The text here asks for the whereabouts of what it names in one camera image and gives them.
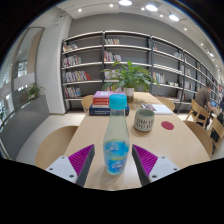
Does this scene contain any group of slatted wooden chairs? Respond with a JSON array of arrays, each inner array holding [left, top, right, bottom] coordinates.
[[184, 97, 224, 155]]

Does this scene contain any person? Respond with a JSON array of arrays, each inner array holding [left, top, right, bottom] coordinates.
[[194, 82, 215, 128]]

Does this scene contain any open white magazine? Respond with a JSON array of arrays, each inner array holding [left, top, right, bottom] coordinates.
[[140, 102, 175, 116]]

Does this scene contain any red book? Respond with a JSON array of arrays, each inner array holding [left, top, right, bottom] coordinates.
[[91, 97, 113, 108]]

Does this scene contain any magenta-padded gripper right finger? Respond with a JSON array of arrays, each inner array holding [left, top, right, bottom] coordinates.
[[131, 144, 181, 187]]

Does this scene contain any green potted plant, white pot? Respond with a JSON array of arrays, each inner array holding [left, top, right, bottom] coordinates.
[[99, 60, 158, 104]]

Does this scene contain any small green floor plant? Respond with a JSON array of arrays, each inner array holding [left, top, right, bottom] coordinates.
[[26, 82, 45, 103]]

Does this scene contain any grey-patterned ceramic cup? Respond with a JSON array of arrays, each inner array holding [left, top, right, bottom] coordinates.
[[133, 108, 156, 133]]

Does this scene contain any clear blue-capped water bottle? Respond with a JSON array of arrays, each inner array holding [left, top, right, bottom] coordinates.
[[102, 93, 131, 176]]

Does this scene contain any group of ceiling lights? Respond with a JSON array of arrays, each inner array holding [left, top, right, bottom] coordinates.
[[76, 0, 216, 58]]

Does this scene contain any grey wall shelf unit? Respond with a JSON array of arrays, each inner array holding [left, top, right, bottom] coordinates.
[[60, 30, 222, 114]]

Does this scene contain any pink-covered book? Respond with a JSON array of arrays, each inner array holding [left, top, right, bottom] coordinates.
[[92, 90, 128, 100]]

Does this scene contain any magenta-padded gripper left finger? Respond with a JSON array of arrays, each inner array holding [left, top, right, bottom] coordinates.
[[45, 144, 96, 188]]

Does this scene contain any dark blue book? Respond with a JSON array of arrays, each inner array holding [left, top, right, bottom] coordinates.
[[88, 104, 131, 117]]

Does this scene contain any flat round red coaster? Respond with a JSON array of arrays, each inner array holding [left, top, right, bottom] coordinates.
[[160, 120, 175, 131]]

